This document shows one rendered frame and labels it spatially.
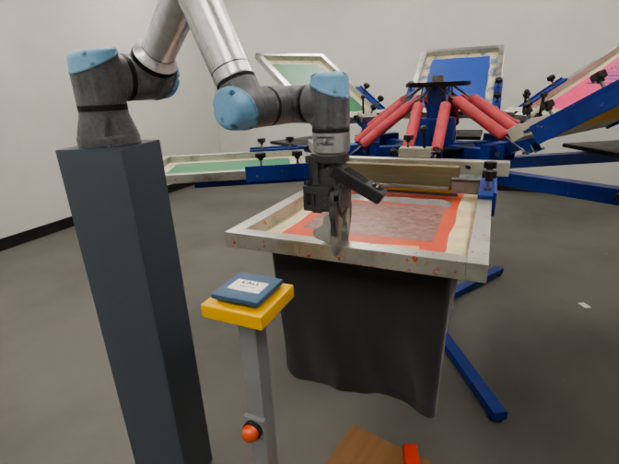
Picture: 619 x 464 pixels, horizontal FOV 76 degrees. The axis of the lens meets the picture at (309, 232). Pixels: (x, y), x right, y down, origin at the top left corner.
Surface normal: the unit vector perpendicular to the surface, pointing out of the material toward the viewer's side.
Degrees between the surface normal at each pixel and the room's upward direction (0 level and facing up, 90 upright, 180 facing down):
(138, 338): 90
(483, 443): 0
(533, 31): 90
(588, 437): 0
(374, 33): 90
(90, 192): 90
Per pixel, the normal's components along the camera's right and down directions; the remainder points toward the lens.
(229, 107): -0.59, 0.30
